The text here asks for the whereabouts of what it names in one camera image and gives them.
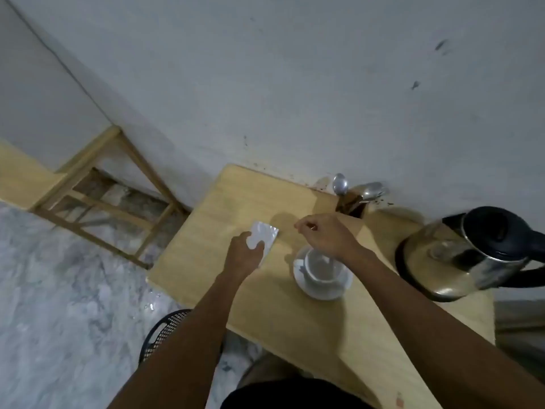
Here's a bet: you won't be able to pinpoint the black mesh basket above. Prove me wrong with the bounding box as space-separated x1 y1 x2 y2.
138 309 194 366

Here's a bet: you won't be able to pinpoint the person's left forearm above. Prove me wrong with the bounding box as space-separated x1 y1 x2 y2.
107 272 256 409

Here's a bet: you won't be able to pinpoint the white ceramic cup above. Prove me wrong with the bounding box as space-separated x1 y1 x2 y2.
295 247 349 289

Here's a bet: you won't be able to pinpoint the white paper packet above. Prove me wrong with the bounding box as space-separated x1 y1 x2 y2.
249 221 280 269

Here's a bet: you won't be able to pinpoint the black kettle base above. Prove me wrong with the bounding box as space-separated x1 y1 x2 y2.
394 234 469 303

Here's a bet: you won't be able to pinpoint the stainless steel electric kettle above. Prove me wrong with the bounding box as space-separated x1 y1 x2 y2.
397 206 545 303

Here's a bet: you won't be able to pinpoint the person's left hand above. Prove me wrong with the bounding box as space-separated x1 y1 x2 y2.
221 232 267 281

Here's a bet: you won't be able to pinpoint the person's black shorts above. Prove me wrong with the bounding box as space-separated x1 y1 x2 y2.
221 376 376 409

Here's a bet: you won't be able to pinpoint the person's right hand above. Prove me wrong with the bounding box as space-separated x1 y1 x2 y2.
294 214 368 263

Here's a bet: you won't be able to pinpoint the person's right forearm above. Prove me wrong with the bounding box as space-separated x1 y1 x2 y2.
347 247 545 409

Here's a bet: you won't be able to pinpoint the light wooden side table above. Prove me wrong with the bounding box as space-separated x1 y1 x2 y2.
0 125 189 271

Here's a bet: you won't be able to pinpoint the large metal spoon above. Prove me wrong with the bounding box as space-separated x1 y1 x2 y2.
354 181 390 203

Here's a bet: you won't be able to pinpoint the person's leg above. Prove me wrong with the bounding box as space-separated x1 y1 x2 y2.
235 352 309 390

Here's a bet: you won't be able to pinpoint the white saucer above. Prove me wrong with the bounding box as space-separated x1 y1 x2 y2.
293 251 354 301

